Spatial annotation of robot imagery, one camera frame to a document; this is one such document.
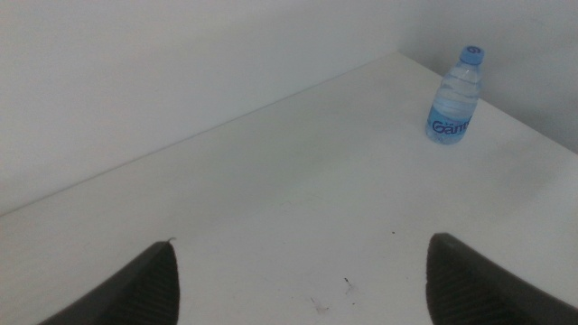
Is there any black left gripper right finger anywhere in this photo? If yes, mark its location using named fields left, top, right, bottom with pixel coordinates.
left=425, top=232, right=578, bottom=325

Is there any clear water bottle blue cap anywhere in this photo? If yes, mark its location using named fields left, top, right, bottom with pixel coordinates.
left=424, top=44, right=486, bottom=146

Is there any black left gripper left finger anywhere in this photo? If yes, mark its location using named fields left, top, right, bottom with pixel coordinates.
left=38, top=238, right=181, bottom=325

